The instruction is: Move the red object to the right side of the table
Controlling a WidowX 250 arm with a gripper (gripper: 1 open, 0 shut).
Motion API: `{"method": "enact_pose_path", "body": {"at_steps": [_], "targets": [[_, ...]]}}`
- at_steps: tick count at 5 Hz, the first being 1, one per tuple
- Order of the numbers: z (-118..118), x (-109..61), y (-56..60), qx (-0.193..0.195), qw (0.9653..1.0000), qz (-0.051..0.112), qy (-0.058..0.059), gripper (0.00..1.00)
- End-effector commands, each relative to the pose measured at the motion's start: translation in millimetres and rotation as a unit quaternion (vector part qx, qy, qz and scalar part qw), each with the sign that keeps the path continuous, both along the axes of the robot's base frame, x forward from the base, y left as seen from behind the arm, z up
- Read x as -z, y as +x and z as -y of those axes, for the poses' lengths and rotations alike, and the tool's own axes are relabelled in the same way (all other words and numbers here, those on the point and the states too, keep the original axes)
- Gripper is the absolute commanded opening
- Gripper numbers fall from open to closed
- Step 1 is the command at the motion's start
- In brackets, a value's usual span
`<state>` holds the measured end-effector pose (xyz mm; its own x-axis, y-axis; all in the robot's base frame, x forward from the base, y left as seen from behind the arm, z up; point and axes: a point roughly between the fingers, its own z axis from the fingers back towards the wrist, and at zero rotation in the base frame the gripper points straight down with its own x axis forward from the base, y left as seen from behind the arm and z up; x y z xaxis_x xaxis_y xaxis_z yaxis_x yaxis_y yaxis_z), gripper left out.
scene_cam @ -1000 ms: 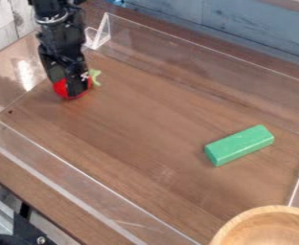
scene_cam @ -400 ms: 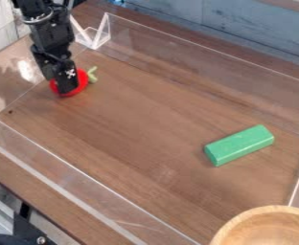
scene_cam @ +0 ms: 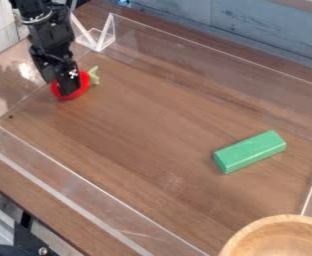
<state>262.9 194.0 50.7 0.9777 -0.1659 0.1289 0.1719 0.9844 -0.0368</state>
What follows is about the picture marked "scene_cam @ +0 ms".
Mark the green rectangular block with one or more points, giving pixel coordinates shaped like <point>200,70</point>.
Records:
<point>248,151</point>

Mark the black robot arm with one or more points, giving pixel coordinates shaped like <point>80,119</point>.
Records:
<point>32,8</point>

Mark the wooden bowl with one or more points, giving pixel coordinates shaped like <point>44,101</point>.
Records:
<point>281,235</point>

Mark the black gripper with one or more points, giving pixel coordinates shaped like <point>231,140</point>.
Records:
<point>50,36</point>

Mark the black metal table bracket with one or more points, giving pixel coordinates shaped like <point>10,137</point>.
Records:
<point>26,244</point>

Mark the clear acrylic table barrier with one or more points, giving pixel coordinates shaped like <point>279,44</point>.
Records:
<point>113,168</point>

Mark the red plush strawberry toy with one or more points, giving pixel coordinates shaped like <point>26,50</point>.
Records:
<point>88,79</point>

